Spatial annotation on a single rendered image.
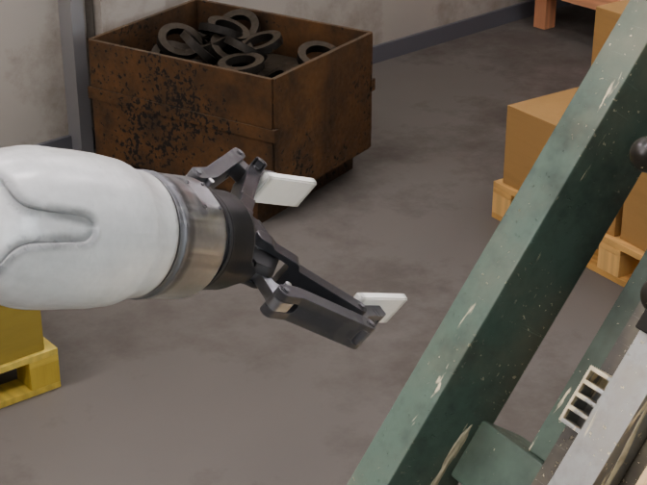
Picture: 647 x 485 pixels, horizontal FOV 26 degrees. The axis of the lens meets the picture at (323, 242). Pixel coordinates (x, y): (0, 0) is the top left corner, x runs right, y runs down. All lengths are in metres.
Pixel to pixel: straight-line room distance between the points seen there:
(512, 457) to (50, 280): 0.90
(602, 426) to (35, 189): 0.82
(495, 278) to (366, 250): 3.07
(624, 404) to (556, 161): 0.32
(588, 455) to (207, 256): 0.66
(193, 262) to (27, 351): 2.96
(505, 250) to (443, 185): 3.58
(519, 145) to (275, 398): 1.41
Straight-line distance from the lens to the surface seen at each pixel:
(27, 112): 5.43
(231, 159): 1.15
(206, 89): 4.83
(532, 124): 4.74
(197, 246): 0.96
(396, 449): 1.68
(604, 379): 1.58
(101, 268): 0.89
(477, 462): 1.71
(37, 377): 3.96
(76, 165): 0.89
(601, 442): 1.51
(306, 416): 3.81
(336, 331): 1.07
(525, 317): 1.69
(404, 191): 5.16
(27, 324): 3.88
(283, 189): 1.19
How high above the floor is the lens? 2.06
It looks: 26 degrees down
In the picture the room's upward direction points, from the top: straight up
